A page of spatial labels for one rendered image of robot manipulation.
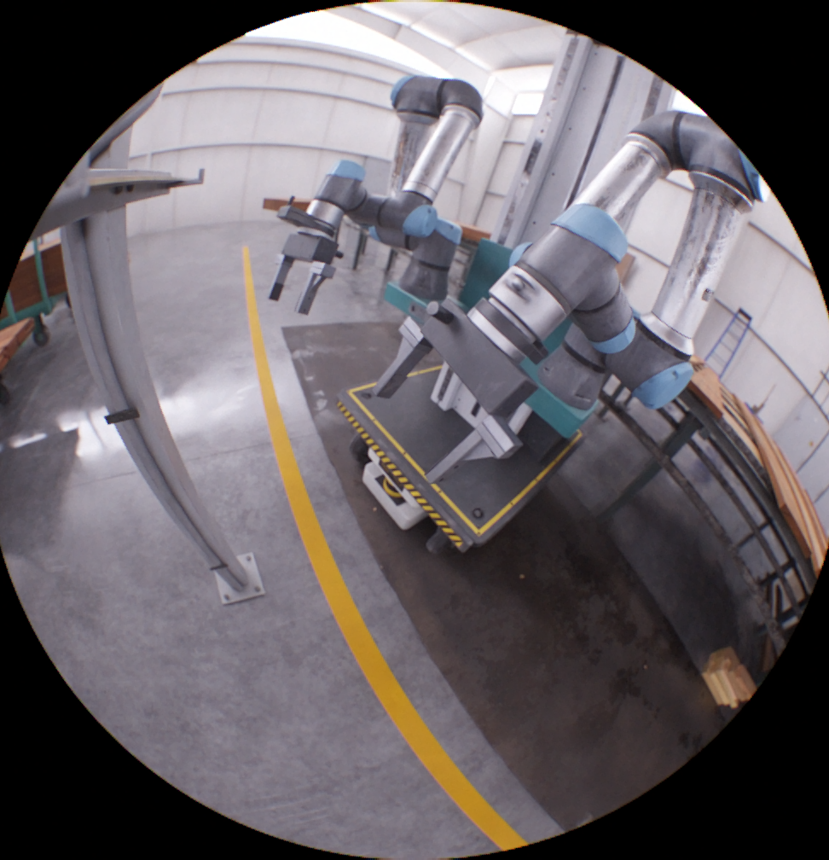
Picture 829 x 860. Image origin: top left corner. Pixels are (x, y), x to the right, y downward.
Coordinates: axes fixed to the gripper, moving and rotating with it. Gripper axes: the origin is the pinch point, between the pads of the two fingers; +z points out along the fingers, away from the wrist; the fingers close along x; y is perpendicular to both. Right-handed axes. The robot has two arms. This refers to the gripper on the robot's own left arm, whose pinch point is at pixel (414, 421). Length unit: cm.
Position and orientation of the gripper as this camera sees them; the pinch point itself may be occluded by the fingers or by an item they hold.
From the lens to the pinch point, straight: 35.4
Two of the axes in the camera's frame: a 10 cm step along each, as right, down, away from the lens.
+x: 4.9, 7.6, -4.2
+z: -6.2, 6.5, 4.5
